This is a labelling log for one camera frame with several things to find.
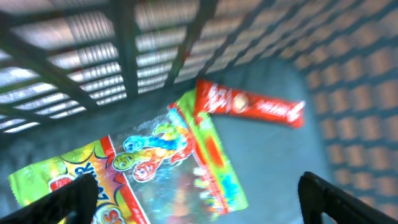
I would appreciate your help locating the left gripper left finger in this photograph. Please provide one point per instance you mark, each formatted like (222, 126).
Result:
(75, 201)

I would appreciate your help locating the red Nescafe stick sachet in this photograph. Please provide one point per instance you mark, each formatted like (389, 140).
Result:
(219, 99)

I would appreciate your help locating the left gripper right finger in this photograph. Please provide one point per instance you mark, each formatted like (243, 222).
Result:
(317, 196)

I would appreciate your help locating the grey plastic shopping basket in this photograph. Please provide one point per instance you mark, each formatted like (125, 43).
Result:
(73, 72)

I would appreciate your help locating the green Haribo worms bag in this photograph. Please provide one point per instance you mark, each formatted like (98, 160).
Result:
(169, 169)

